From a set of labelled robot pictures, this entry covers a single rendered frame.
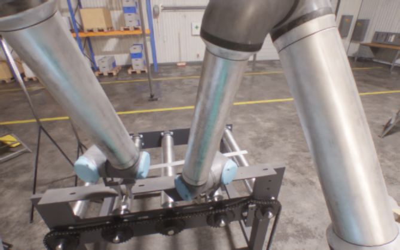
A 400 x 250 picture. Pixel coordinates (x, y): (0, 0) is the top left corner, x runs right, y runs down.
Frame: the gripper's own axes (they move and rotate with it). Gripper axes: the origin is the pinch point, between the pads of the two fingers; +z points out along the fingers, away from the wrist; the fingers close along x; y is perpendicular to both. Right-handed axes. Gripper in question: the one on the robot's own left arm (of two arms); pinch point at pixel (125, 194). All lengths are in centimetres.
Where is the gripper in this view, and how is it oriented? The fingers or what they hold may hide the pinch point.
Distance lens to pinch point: 101.5
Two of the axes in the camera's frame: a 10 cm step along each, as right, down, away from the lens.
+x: -9.9, 0.9, -1.3
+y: -1.6, -4.7, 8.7
